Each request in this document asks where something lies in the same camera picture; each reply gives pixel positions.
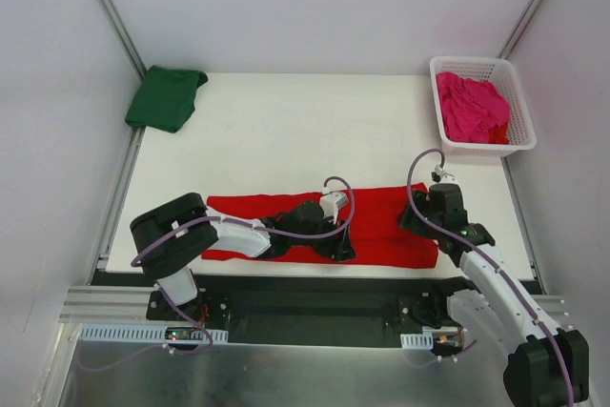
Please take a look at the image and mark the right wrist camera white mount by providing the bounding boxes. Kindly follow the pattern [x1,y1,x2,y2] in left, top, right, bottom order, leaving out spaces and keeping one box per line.
[431,165,458,184]

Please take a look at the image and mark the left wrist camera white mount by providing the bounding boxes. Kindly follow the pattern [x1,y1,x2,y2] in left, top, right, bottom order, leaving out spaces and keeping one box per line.
[318,191,348,223]

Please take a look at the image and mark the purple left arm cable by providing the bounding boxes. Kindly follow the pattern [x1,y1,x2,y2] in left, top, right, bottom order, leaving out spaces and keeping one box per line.
[75,175,355,373]

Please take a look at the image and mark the right white slotted cable duct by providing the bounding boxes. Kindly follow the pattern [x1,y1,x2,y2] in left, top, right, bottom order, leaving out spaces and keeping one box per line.
[400,332,434,351]

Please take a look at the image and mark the pink t shirt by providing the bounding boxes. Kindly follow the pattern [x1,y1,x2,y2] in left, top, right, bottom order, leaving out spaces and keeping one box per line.
[436,71,511,144]

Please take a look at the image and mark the aluminium frame rail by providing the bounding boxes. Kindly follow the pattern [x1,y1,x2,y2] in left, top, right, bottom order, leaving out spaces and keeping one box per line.
[59,285,576,330]

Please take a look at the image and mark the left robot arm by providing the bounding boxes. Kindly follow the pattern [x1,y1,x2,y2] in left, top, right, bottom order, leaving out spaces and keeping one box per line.
[130,192,356,320]

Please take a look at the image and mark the folded green t shirt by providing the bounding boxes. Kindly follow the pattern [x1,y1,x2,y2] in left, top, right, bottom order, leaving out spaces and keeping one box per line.
[125,66,209,133]

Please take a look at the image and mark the white plastic laundry basket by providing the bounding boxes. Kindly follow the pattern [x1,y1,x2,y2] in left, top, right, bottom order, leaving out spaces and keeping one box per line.
[429,56,537,158]

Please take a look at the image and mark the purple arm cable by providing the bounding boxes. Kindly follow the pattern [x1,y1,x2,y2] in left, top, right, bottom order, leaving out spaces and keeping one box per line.
[404,148,576,407]
[75,175,355,373]

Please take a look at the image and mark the white slotted cable duct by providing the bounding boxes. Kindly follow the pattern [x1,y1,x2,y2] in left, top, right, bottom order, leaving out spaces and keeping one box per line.
[80,324,209,345]
[400,332,434,351]

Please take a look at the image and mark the red t shirt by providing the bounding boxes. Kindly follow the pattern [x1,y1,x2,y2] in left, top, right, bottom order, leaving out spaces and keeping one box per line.
[206,186,438,269]

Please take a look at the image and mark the left white slotted cable duct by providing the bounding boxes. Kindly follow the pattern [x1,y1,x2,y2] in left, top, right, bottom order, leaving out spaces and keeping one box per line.
[80,324,209,345]

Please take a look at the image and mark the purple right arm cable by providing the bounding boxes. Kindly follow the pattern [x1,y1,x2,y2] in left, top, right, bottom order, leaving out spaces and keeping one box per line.
[404,148,576,407]

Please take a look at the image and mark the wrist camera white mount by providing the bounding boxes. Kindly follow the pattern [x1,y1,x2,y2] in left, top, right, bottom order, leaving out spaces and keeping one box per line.
[318,191,348,223]
[431,165,458,184]

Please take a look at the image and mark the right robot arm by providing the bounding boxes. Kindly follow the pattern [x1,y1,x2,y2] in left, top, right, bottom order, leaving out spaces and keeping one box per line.
[399,182,590,406]

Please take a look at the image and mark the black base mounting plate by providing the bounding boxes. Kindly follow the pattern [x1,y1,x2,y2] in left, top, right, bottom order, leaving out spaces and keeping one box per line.
[146,275,475,348]

